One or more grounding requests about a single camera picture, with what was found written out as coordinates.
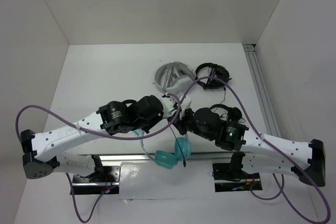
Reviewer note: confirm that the aluminium right side rail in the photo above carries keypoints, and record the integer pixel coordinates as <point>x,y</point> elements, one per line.
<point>261,89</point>

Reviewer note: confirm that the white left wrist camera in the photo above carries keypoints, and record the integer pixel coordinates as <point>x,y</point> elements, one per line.
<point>169,106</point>

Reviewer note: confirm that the aluminium rail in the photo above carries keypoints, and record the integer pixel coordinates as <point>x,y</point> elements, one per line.
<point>138,158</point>
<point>261,89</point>

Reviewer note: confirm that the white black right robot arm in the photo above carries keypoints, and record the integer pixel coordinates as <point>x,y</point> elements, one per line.
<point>255,152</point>

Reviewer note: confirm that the white grey gaming headphones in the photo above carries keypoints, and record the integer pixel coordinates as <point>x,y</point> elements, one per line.
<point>174,77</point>

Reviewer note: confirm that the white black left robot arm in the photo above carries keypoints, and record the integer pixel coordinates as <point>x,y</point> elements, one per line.
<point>130,120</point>

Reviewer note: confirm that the black wrapped headphones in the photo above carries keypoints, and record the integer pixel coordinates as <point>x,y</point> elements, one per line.
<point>216,71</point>

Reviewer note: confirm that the teal white cat-ear headphones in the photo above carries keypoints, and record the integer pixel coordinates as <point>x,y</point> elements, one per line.
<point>182,150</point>

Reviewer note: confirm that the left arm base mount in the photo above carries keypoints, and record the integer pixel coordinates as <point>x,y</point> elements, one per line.
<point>107,183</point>

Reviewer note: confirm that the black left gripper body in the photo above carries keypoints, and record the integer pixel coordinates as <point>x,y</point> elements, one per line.
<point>146,125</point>

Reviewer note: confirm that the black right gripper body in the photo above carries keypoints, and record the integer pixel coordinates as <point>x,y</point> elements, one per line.
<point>186,121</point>

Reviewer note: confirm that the aluminium front rail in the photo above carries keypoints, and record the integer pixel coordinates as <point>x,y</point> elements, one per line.
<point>138,158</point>

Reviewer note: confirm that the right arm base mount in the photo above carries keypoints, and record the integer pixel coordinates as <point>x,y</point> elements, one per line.
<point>229,176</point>

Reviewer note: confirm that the black unwrapped headphones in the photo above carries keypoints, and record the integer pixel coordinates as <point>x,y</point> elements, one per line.
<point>233,113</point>

